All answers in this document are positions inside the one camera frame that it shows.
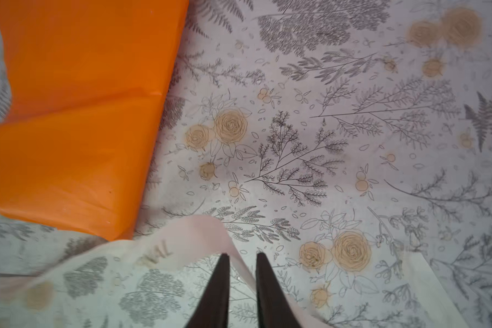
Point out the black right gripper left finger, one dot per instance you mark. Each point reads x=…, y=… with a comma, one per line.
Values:
x=212, y=309

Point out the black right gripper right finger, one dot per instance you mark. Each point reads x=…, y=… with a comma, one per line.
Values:
x=273, y=308

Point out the white ribbon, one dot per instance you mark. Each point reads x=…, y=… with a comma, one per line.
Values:
x=137, y=275

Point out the orange wrapping paper sheet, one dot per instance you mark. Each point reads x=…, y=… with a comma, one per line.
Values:
x=89, y=81

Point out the floral patterned table mat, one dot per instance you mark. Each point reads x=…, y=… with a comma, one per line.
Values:
x=349, y=141

